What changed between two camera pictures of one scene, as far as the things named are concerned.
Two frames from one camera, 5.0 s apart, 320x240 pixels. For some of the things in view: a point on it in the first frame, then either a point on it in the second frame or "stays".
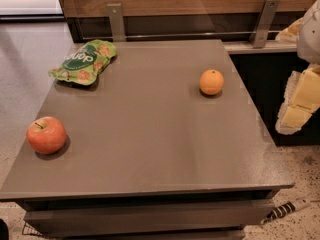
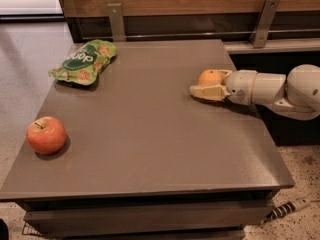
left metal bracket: x=116 y=22 stays
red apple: x=46 y=135 stays
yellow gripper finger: x=290 y=34 → x=225 y=73
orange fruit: x=211 y=82 stays
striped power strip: x=284 y=209 stays
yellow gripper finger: x=301 y=100 → x=212 y=92
